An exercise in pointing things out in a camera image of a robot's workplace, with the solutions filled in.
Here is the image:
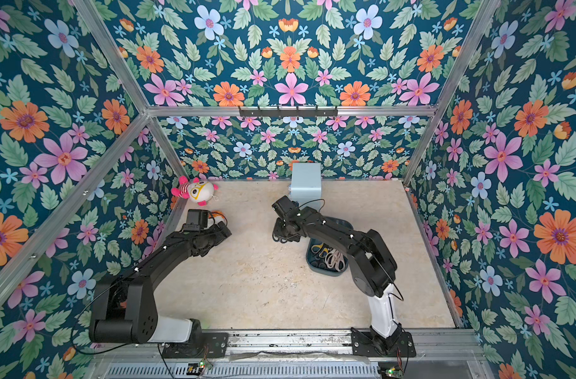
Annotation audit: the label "teal plastic storage box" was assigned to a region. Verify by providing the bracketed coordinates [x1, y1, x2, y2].
[305, 236, 349, 277]

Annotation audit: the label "yellow black handled scissors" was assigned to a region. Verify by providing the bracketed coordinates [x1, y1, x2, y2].
[311, 243, 329, 259]

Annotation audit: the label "pink kitchen scissors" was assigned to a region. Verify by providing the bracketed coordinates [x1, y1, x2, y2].
[324, 248, 347, 273]

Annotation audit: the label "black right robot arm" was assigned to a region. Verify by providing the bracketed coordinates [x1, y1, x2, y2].
[272, 196, 403, 340]

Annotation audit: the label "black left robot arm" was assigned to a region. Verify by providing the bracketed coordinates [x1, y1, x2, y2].
[88, 209, 231, 344]

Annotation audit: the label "light blue square box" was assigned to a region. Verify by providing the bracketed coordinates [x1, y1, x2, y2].
[289, 163, 322, 205]

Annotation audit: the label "orange white tiger plush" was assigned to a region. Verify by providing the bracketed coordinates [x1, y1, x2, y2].
[209, 211, 228, 224]

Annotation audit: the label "pink white plush toy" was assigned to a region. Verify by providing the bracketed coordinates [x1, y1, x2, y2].
[171, 176, 218, 206]

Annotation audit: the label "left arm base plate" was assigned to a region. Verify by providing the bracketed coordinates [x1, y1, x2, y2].
[162, 332, 229, 359]

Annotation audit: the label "black hook rail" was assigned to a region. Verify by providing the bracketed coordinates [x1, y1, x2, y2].
[238, 106, 338, 118]

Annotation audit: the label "white slotted cable duct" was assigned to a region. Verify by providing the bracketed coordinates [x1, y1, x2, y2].
[105, 362, 381, 378]

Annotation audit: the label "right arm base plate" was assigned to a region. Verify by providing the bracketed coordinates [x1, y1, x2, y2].
[350, 325, 417, 358]

